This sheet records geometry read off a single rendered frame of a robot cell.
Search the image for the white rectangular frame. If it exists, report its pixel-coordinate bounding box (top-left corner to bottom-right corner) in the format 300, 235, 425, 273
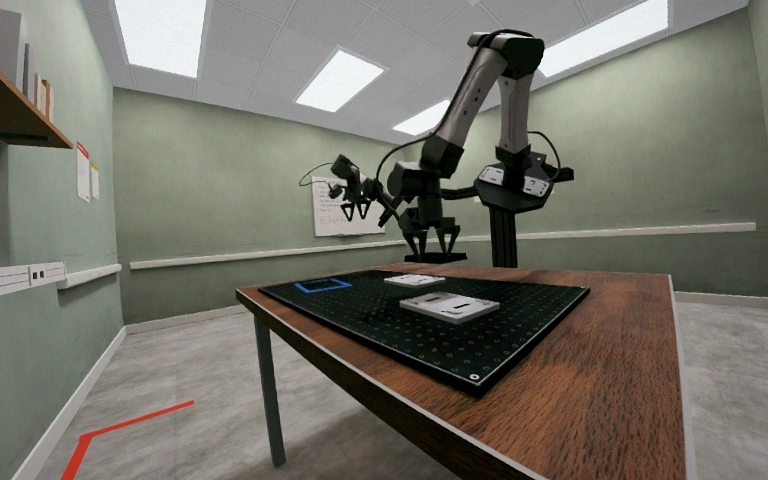
384, 274, 445, 289

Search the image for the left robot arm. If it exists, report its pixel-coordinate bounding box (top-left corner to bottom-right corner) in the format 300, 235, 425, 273
387, 33, 550, 199

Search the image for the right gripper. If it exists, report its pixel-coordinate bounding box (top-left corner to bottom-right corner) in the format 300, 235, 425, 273
332, 182, 372, 222

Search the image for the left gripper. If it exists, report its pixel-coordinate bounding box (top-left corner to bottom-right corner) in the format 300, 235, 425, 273
399, 194, 460, 263

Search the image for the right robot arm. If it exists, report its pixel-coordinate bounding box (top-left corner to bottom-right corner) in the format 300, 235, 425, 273
328, 154, 398, 220

